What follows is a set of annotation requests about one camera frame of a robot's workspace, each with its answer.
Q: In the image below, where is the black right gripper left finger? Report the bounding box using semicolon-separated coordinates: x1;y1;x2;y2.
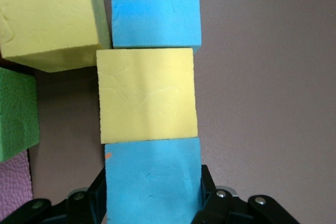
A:
0;167;107;224

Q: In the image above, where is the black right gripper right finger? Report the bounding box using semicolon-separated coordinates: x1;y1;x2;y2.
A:
193;165;300;224

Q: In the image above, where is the pink foam cube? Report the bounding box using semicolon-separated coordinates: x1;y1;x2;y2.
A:
0;150;34;210

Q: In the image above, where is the blue foam cube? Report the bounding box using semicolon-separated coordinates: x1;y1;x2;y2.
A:
104;137;204;224
110;0;204;55

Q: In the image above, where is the green foam cube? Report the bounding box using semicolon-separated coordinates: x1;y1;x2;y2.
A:
0;67;41;163

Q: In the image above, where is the yellow foam cube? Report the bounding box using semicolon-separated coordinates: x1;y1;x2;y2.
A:
0;0;112;73
96;48;199;145

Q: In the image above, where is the brown paper table cover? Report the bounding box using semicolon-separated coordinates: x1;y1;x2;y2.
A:
0;0;336;224

